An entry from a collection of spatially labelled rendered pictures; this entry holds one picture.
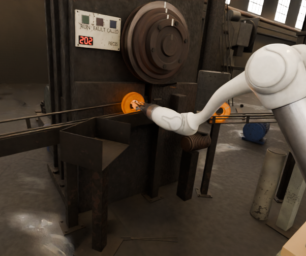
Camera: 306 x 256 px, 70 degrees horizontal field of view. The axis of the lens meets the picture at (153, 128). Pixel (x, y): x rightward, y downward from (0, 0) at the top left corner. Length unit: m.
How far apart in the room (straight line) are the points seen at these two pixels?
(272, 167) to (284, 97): 1.02
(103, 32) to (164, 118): 0.62
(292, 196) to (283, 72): 1.19
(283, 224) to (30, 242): 1.59
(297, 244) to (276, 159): 0.66
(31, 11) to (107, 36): 6.04
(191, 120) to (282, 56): 0.63
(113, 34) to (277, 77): 1.00
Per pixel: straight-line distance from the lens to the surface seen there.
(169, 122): 1.07
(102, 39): 1.38
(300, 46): 0.88
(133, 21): 1.33
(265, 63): 0.66
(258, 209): 1.83
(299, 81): 0.71
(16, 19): 7.30
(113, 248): 1.42
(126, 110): 1.37
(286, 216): 1.81
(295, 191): 1.72
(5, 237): 1.62
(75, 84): 1.33
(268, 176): 1.71
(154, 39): 1.30
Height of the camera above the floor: 1.04
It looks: 18 degrees down
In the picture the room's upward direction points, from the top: 5 degrees clockwise
